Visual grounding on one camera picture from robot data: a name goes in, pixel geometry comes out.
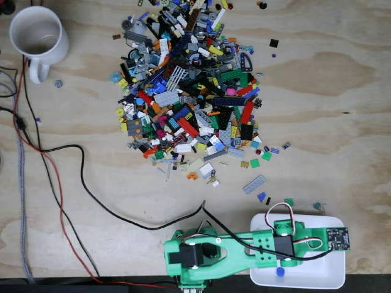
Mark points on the transparent blue round Lego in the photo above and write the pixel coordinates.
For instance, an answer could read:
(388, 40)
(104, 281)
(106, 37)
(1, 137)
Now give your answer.
(318, 205)

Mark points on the white plastic bin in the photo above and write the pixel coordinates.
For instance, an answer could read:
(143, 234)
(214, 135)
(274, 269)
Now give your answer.
(305, 274)

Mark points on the blue Lego slope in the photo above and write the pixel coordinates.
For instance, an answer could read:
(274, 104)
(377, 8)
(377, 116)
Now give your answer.
(261, 197)

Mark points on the grey long Lego plate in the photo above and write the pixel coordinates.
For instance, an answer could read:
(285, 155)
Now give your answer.
(254, 185)

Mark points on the green square Lego tile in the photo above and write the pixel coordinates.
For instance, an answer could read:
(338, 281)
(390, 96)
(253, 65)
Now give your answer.
(255, 163)
(266, 156)

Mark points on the gold toothed Lego plate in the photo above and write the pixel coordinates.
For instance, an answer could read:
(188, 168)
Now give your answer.
(244, 164)

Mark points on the white Lego cylinder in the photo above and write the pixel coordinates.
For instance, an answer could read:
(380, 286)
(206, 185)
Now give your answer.
(215, 183)

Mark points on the blue small Lego tile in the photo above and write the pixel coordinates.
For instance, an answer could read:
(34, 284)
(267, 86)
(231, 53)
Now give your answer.
(274, 150)

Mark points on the gold Lego key piece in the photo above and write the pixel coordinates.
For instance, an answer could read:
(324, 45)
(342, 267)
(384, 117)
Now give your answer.
(210, 180)

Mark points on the grey black small Lego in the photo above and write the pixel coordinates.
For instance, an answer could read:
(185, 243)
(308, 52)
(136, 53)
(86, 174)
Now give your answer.
(286, 145)

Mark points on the grey two-by-four Lego brick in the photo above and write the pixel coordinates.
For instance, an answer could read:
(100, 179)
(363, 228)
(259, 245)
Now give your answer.
(235, 152)

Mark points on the blue Lego cube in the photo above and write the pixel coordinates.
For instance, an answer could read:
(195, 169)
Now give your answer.
(255, 144)

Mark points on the white Lego plate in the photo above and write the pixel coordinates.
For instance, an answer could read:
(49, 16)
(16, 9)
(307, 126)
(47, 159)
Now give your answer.
(205, 170)

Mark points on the orange corner Lego plate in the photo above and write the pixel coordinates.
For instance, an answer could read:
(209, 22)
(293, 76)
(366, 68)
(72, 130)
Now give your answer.
(191, 176)

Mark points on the tan long Lego tile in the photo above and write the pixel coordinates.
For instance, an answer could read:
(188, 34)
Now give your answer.
(195, 164)

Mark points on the white square Lego brick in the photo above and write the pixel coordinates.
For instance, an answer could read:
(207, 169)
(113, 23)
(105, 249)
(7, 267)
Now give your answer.
(211, 150)

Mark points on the blue two-by-four Lego brick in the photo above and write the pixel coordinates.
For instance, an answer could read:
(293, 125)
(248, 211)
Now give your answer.
(218, 143)

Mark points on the grey wedge Lego plate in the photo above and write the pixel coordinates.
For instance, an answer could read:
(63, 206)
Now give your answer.
(226, 137)

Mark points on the yellow Lego brick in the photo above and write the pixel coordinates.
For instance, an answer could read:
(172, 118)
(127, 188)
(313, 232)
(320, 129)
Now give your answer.
(201, 146)

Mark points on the grey Lego rod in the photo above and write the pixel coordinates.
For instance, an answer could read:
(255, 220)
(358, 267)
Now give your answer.
(168, 172)

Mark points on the red Lego plate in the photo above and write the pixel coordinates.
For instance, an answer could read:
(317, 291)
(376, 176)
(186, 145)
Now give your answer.
(247, 112)

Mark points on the white two-by-four Lego brick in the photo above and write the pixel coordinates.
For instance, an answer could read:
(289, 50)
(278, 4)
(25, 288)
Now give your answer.
(182, 148)

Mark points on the black wedge Lego plate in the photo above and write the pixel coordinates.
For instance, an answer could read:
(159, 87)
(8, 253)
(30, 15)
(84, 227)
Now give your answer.
(224, 117)

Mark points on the dark red Lego brick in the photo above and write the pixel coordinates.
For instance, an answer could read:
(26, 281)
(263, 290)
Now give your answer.
(178, 138)

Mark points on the red long Lego piece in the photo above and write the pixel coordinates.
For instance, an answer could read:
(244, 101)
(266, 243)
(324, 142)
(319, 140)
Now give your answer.
(187, 126)

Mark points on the transparent green Lego brick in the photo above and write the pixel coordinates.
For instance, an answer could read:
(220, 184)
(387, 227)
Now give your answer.
(159, 155)

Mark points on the green large Lego plate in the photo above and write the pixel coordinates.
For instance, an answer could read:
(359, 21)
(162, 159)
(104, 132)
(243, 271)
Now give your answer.
(232, 74)

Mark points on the blue triangular Lego liftarm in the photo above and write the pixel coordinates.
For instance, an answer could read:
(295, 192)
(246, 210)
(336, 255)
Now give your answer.
(242, 62)

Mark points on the light grey Lego plate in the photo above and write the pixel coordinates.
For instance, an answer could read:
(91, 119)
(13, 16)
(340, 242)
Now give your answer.
(166, 98)

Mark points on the white Lego grille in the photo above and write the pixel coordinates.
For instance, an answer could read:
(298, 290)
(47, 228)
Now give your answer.
(176, 77)

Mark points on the black square Lego tile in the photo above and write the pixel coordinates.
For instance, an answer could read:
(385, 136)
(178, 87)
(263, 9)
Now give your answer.
(274, 43)

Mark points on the white long Lego brick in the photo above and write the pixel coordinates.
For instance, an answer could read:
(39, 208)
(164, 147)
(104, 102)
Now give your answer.
(218, 18)

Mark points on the transparent light blue Lego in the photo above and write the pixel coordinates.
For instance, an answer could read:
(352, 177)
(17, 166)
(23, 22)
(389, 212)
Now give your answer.
(115, 77)

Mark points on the black orange round Lego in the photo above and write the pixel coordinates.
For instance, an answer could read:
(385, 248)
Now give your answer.
(262, 5)

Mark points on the grey Lego cone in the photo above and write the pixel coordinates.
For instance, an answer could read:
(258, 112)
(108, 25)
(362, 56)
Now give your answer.
(139, 27)

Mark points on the brown small Lego tile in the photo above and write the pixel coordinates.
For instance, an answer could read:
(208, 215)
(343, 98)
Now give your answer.
(116, 36)

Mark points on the grey Lego wheel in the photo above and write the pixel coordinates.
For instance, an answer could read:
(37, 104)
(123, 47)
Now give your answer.
(126, 24)

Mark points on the blue grey round Lego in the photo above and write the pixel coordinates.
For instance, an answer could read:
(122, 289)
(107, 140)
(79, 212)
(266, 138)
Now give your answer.
(58, 84)

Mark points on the green square studded plate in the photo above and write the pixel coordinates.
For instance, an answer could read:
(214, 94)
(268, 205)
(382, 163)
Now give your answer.
(288, 202)

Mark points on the dark grey long tile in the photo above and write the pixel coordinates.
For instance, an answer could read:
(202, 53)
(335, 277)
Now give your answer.
(214, 157)

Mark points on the dark blue long plate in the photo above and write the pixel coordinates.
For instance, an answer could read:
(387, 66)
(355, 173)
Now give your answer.
(229, 101)

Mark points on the transparent orange curved piece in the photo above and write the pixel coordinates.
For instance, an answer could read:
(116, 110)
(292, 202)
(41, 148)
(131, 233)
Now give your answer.
(148, 153)

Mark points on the dark panel with blue stripes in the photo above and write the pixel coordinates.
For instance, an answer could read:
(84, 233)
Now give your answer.
(173, 123)

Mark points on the grey plate with orange studs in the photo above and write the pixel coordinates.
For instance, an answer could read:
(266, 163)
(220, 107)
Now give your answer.
(135, 127)

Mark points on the white ceramic mug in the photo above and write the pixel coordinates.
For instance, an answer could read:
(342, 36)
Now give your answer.
(39, 30)

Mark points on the black object with red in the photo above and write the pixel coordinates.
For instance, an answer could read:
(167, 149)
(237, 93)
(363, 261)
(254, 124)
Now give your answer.
(6, 7)

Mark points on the black camera circuit board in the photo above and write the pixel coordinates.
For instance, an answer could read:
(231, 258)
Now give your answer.
(337, 239)

